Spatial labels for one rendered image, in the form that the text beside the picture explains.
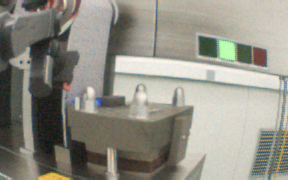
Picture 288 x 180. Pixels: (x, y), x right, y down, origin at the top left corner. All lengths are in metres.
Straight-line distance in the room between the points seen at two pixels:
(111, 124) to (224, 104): 2.70
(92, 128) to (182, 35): 0.42
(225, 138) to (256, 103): 0.43
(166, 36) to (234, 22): 0.22
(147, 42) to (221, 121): 2.37
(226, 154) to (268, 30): 2.49
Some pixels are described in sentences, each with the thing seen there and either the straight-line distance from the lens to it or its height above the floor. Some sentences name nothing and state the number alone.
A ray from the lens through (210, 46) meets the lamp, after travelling 1.11.
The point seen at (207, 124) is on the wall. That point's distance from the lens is 3.49.
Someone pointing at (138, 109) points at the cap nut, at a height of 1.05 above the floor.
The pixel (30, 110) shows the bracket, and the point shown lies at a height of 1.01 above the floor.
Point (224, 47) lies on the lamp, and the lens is 1.10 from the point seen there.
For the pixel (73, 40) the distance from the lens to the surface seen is 0.89.
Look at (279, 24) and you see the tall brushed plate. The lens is 1.13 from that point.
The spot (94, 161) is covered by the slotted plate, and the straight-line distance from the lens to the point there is 0.88.
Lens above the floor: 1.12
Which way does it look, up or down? 3 degrees down
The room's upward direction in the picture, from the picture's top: 4 degrees clockwise
